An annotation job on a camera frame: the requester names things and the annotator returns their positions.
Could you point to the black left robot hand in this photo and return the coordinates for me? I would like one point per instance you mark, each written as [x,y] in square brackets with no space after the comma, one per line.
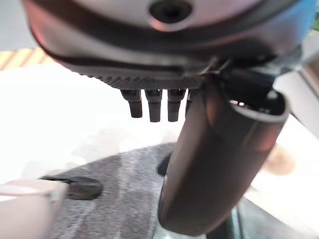
[219,154]

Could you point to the dark robot foot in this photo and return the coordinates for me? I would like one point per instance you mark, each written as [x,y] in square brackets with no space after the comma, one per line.
[163,167]
[79,189]

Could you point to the striped wooden slat panel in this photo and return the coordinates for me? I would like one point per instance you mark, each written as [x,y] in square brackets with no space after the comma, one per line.
[20,59]

